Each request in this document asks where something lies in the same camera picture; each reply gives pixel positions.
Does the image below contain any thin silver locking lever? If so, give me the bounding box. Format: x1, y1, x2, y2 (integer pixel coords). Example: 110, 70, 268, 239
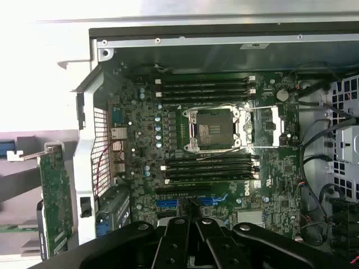
196, 145, 253, 162

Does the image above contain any silver socket cover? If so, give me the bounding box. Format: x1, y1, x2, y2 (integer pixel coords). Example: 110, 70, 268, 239
238, 105, 286, 148

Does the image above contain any open black PC case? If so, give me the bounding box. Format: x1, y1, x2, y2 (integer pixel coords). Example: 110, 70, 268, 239
57, 16, 359, 269

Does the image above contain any round coin battery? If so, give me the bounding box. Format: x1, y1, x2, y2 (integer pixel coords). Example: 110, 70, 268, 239
276, 89, 290, 103

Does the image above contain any CPU socket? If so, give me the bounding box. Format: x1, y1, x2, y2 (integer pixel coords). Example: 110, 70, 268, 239
181, 107, 242, 154

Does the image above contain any silver metal disk bay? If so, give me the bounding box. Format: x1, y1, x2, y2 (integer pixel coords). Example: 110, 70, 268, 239
326, 74, 359, 202

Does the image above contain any green RAM stick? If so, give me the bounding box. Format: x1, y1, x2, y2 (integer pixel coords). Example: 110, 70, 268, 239
0, 223, 39, 233

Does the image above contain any black fan housing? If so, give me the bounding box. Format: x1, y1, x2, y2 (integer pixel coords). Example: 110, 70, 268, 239
328, 196, 359, 254

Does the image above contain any silver chipset heatsink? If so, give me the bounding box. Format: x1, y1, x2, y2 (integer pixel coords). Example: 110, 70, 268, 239
237, 210, 266, 228

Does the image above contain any green motherboard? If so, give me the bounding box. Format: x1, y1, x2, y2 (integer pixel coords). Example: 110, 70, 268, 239
108, 69, 302, 244

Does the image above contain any hard disk blue bracket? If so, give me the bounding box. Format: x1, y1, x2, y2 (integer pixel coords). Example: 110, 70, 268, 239
0, 140, 15, 157

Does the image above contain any blue expansion slot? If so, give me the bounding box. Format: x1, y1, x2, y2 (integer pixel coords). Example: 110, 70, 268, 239
155, 197, 228, 211

